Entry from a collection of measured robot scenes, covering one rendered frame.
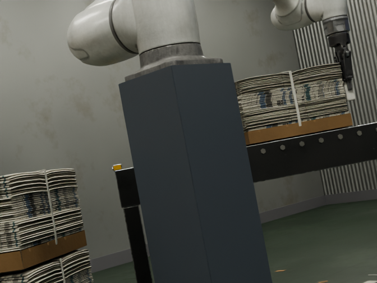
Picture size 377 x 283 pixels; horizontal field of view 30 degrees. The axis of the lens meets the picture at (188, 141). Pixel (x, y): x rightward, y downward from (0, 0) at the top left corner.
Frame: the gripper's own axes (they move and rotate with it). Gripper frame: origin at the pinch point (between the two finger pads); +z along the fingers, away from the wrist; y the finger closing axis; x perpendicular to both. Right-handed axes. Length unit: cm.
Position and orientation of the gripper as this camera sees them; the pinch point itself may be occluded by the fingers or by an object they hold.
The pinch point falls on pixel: (349, 90)
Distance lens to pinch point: 256.3
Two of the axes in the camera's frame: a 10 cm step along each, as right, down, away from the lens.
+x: 9.8, -1.8, 1.0
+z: 1.8, 9.8, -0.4
